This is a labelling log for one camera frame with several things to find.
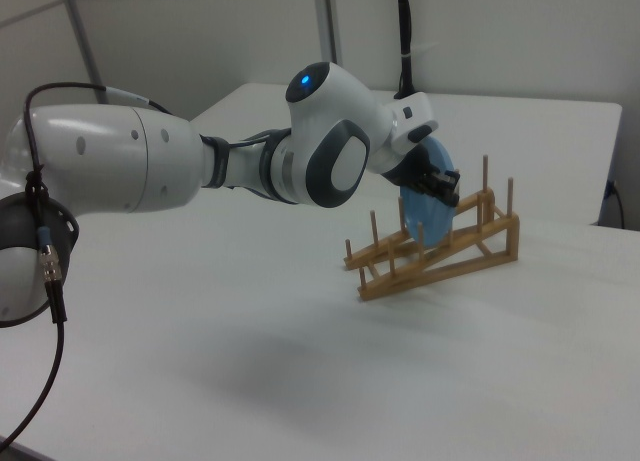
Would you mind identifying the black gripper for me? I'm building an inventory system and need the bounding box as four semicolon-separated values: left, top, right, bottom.
383;141;461;208

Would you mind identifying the blue round plate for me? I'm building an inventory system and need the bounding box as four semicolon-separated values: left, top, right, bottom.
399;133;460;248

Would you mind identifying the wooden plate rack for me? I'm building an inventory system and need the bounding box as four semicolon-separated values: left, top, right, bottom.
343;154;522;304

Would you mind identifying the white rectangular table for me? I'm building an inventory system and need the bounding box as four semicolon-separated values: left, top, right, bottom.
192;82;624;228

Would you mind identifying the black camera stand pole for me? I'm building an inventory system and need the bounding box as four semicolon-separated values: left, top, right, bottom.
394;0;420;101

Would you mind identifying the black cable with blue plug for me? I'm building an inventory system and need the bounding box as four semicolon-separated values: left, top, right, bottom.
604;179;627;230

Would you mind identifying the grey wall partition post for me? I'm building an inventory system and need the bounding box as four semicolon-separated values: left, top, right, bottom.
58;0;110;106
313;0;347;88

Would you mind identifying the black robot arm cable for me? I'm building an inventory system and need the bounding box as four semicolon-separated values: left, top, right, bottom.
0;82;174;448

